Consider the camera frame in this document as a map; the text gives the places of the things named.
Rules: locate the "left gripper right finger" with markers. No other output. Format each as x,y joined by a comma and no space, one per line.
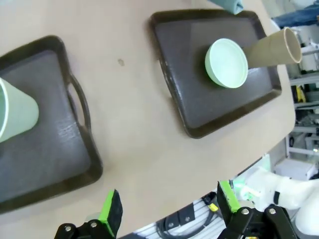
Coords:
228,199

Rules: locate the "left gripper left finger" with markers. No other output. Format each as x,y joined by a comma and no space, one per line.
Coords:
112,214

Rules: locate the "light green bowl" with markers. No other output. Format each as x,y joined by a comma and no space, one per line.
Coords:
226,64

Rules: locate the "light green tall cup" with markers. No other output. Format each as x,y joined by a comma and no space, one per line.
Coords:
20,112

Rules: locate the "brown tall cup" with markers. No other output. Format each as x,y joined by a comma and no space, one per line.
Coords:
269,52

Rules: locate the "blue cloth mat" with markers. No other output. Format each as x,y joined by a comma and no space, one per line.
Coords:
229,5

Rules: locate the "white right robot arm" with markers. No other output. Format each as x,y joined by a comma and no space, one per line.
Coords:
294,191

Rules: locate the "white box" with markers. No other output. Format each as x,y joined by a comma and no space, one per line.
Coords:
296,169

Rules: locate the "metal shelf rack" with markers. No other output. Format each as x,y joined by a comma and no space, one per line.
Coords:
307,117

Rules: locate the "yellow tool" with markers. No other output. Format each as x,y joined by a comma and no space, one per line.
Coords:
300,93

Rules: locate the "bystander in blue jeans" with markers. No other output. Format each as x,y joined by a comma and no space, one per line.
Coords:
299,17

